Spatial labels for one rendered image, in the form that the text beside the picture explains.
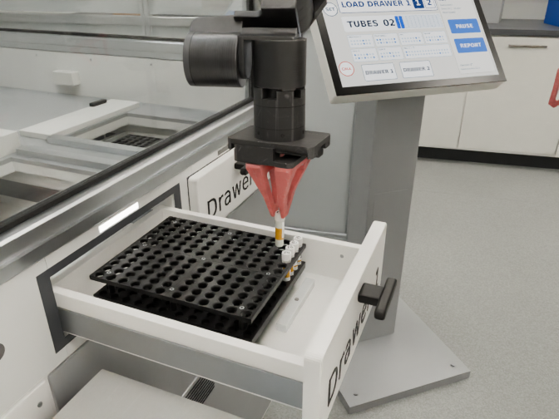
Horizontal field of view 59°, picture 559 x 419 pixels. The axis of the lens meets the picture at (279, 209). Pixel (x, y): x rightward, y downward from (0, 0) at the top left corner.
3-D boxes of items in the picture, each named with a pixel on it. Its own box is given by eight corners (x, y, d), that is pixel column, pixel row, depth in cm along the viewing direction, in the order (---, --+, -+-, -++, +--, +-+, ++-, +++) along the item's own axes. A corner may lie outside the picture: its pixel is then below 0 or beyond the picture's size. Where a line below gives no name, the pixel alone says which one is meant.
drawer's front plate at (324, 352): (380, 286, 73) (387, 220, 68) (317, 443, 49) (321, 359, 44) (368, 283, 74) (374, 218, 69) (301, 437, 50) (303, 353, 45)
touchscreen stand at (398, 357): (468, 377, 166) (539, 67, 121) (348, 414, 152) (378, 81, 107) (390, 294, 208) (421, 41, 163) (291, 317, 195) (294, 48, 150)
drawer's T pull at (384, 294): (397, 286, 59) (398, 276, 59) (383, 323, 53) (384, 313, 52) (367, 279, 61) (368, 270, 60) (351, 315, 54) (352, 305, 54)
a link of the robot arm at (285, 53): (304, 29, 48) (309, 26, 53) (234, 28, 49) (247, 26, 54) (302, 101, 51) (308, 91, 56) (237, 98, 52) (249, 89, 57)
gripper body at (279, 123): (312, 165, 52) (314, 93, 49) (226, 153, 55) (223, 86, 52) (330, 148, 57) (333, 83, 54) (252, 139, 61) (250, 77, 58)
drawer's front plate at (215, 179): (268, 179, 110) (267, 130, 105) (200, 238, 86) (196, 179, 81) (260, 177, 111) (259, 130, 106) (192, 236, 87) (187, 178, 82)
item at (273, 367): (366, 281, 72) (369, 244, 69) (306, 414, 50) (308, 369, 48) (139, 230, 85) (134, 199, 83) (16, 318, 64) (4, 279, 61)
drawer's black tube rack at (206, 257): (304, 282, 71) (306, 243, 68) (252, 364, 56) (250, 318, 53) (173, 251, 78) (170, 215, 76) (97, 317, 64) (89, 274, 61)
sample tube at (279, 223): (276, 241, 62) (277, 209, 60) (285, 244, 62) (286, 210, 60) (273, 246, 61) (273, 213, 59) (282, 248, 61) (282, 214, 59)
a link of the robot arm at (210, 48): (299, -46, 49) (306, 6, 58) (187, -45, 51) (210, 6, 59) (288, 65, 47) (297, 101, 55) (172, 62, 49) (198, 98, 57)
